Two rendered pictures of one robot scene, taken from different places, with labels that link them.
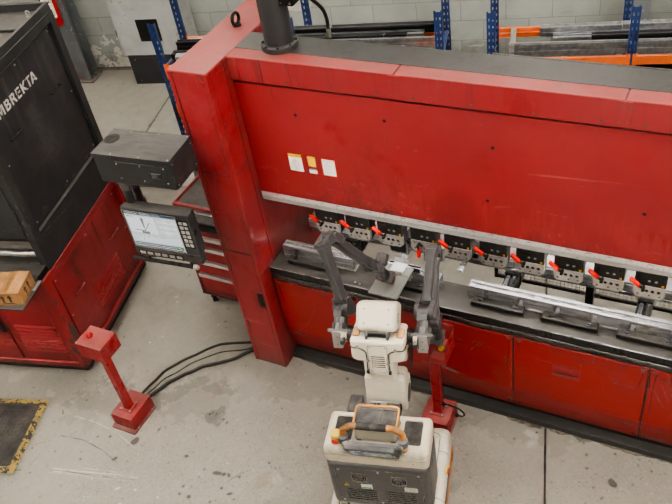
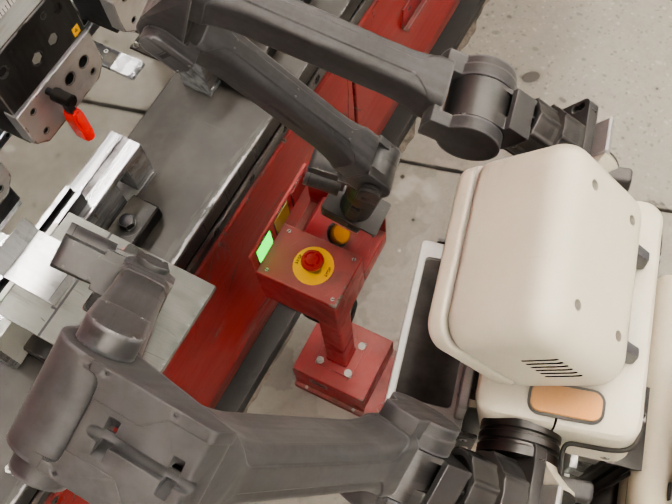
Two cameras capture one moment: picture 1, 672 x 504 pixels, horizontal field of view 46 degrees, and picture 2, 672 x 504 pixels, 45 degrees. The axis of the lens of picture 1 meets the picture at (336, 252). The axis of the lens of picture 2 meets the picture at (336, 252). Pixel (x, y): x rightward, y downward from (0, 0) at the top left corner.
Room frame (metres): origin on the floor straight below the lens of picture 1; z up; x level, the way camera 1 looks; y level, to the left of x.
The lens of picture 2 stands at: (2.97, 0.15, 2.05)
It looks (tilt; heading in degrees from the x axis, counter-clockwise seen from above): 65 degrees down; 274
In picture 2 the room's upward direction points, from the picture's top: 8 degrees counter-clockwise
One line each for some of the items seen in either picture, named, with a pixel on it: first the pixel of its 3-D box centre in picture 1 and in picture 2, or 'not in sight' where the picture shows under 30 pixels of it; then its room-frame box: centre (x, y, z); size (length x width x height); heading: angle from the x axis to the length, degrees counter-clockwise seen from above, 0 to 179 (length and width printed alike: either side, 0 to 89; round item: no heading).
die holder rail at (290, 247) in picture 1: (320, 255); not in sight; (3.76, 0.10, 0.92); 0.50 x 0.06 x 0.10; 57
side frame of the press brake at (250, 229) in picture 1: (268, 198); not in sight; (4.13, 0.36, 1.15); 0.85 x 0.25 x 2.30; 147
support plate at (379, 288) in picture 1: (391, 280); (105, 299); (3.34, -0.28, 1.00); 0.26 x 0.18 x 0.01; 147
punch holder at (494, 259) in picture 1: (495, 250); not in sight; (3.15, -0.85, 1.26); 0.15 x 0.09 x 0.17; 57
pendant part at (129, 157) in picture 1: (161, 205); not in sight; (3.75, 0.94, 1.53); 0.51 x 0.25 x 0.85; 63
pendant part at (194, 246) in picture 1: (166, 229); not in sight; (3.65, 0.93, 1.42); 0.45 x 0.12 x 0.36; 63
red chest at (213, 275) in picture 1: (235, 242); not in sight; (4.56, 0.71, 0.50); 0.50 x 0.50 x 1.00; 57
